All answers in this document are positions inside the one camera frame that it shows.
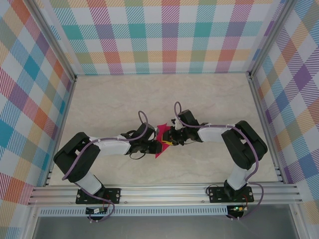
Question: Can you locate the slotted grey cable duct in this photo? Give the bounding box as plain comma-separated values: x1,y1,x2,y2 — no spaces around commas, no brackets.
39,206,229,217

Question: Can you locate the aluminium mounting rail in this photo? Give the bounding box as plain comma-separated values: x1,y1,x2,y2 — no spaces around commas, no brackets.
27,183,304,206

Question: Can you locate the pink cloth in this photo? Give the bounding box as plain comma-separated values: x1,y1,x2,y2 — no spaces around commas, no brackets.
154,123,172,159

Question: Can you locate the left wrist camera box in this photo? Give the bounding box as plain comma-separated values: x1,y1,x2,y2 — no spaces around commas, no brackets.
134,123,157,141

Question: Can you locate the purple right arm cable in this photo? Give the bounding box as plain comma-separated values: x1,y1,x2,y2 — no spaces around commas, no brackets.
173,101,265,221

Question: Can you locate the thin black left wrist cable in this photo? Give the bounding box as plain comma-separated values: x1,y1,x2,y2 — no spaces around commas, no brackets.
129,151,146,161

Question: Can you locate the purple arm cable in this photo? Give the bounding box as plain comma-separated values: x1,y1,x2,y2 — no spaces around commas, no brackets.
61,110,150,223
173,101,265,221

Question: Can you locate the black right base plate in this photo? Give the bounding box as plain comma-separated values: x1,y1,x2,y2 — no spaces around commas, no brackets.
207,185,254,204

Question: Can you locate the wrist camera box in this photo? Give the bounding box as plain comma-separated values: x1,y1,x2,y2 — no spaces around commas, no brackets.
171,109,200,130
134,123,157,141

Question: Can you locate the aluminium frame post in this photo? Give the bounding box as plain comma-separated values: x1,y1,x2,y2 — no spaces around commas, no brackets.
248,0,299,79
24,0,78,82

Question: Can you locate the aluminium side rail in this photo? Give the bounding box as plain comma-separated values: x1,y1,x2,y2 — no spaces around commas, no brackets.
247,72,285,184
42,76,77,187

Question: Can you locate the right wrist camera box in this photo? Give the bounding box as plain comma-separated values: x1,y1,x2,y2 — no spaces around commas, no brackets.
171,109,200,130

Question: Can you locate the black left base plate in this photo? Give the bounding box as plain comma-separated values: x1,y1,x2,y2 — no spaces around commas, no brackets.
75,187,122,205

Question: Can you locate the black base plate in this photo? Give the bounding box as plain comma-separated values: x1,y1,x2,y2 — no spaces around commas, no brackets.
75,187,122,205
207,185,254,204

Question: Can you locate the small circuit board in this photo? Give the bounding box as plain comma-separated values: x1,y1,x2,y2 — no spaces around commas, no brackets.
85,207,108,215

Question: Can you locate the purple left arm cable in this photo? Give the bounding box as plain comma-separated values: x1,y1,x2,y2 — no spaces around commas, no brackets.
61,110,150,223

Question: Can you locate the grey metal panel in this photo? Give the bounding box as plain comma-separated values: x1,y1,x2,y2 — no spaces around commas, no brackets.
32,215,300,239

